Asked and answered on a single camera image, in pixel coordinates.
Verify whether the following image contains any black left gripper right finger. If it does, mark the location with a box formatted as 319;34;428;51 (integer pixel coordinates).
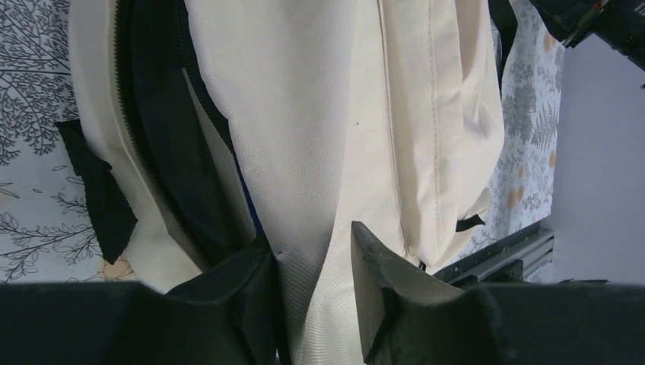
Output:
351;221;644;364

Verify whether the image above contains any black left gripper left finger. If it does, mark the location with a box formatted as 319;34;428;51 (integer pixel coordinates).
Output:
1;236;291;364

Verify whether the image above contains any beige canvas backpack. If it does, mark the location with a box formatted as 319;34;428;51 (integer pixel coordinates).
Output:
61;1;504;364

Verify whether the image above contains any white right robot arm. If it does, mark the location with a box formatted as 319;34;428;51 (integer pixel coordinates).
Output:
531;0;644;68

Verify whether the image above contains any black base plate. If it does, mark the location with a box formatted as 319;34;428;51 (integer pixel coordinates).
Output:
434;223;554;289

